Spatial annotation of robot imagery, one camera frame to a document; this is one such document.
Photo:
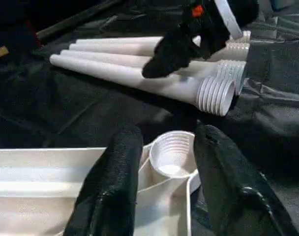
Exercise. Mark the white plastic table top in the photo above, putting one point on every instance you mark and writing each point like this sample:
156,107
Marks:
41,196

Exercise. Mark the black glossy mat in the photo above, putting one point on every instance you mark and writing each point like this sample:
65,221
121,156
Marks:
66,103

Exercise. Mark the long black bar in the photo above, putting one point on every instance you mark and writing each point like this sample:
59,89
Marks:
78,22

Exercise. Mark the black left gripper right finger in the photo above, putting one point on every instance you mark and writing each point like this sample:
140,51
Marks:
228,186

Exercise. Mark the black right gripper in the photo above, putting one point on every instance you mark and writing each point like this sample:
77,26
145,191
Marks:
201,19

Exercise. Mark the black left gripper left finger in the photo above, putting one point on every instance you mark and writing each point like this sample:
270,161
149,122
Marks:
110,186

